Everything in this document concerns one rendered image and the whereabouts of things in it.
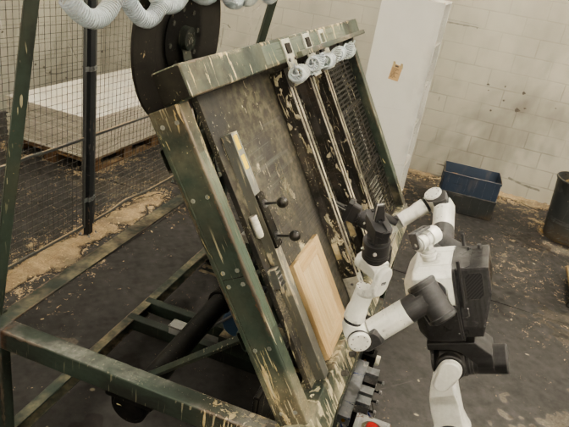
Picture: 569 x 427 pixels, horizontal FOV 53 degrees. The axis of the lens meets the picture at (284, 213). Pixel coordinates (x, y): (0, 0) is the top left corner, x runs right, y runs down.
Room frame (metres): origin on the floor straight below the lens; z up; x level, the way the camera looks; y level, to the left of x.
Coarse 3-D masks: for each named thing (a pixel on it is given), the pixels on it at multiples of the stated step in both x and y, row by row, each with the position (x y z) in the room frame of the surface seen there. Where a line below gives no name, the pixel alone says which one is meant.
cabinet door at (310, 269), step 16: (304, 256) 1.97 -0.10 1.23; (320, 256) 2.10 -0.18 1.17; (304, 272) 1.92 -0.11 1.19; (320, 272) 2.05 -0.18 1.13; (304, 288) 1.86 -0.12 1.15; (320, 288) 1.99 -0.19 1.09; (336, 288) 2.12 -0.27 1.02; (304, 304) 1.84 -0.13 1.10; (320, 304) 1.93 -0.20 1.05; (336, 304) 2.06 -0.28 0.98; (320, 320) 1.87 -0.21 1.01; (336, 320) 2.00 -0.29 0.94; (320, 336) 1.82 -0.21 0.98; (336, 336) 1.94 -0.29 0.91
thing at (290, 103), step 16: (288, 64) 2.34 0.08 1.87; (272, 80) 2.38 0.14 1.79; (288, 80) 2.37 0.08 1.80; (288, 96) 2.36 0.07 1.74; (288, 112) 2.35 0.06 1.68; (304, 128) 2.33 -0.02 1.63; (304, 144) 2.33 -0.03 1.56; (304, 160) 2.33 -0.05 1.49; (320, 160) 2.36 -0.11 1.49; (320, 176) 2.31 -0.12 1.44; (320, 192) 2.30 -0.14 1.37; (320, 208) 2.30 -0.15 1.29; (336, 208) 2.32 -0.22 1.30; (336, 224) 2.28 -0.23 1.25; (336, 240) 2.27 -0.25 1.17; (352, 256) 2.29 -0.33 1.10; (352, 272) 2.25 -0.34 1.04; (352, 288) 2.24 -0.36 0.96
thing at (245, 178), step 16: (224, 144) 1.81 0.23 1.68; (240, 144) 1.84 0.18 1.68; (240, 160) 1.79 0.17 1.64; (240, 176) 1.79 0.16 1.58; (256, 192) 1.79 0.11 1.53; (256, 208) 1.77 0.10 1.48; (272, 256) 1.75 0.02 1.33; (288, 272) 1.76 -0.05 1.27; (288, 288) 1.73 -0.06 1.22; (288, 304) 1.72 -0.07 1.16; (304, 320) 1.72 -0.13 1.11; (304, 336) 1.70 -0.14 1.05; (320, 352) 1.72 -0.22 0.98; (320, 368) 1.68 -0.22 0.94
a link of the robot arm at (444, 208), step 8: (432, 192) 2.36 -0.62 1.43; (440, 192) 2.34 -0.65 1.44; (432, 200) 2.33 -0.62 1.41; (440, 200) 2.30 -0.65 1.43; (448, 200) 2.31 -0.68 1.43; (440, 208) 2.26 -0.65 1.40; (448, 208) 2.26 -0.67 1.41; (440, 216) 2.21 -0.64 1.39; (448, 216) 2.21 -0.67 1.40; (432, 224) 2.22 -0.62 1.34
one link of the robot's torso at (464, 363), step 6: (438, 354) 1.83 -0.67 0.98; (444, 354) 1.82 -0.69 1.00; (450, 354) 1.81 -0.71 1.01; (456, 354) 1.81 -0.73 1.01; (462, 354) 1.80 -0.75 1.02; (438, 360) 1.81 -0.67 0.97; (456, 360) 1.79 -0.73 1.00; (462, 360) 1.79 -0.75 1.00; (468, 360) 1.79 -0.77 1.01; (462, 366) 1.78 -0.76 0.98; (468, 366) 1.78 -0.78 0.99; (462, 372) 1.78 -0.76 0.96; (468, 372) 1.78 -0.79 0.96
